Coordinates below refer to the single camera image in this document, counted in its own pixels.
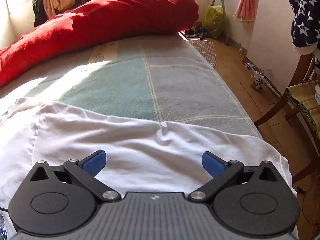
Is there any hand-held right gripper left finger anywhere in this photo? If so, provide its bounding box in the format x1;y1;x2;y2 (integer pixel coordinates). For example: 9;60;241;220
24;149;123;203

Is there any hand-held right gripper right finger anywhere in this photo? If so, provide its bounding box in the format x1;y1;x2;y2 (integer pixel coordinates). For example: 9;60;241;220
187;151;285;203

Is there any white T-shirt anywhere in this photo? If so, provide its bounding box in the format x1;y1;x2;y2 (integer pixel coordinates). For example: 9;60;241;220
0;97;299;240

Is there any grey toy robot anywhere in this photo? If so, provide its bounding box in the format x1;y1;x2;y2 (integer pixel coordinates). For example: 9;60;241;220
244;61;272;90

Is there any green chair cushion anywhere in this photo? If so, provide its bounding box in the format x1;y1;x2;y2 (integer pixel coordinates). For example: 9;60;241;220
285;79;320;140

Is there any blue patterned clothing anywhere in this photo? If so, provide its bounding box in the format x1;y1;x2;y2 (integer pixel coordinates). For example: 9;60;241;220
0;211;10;240

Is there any wooden chair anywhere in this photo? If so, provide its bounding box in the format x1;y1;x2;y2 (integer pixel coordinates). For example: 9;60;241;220
254;52;320;185

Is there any red duvet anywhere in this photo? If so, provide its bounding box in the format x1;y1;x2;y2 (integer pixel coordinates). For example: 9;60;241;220
0;0;200;87

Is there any yellow plastic bag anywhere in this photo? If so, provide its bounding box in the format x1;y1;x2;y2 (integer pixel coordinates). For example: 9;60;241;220
203;5;227;39

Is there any black hanging bag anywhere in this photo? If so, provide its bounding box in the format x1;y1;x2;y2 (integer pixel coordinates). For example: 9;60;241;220
32;0;49;28

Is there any pink striped curtain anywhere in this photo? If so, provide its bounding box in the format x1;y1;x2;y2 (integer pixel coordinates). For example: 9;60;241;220
234;0;262;25

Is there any dark star-print garment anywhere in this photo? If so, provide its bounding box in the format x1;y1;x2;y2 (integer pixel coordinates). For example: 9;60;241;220
287;0;320;69

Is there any white wire rack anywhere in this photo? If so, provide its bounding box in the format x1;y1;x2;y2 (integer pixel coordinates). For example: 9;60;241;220
187;38;217;68

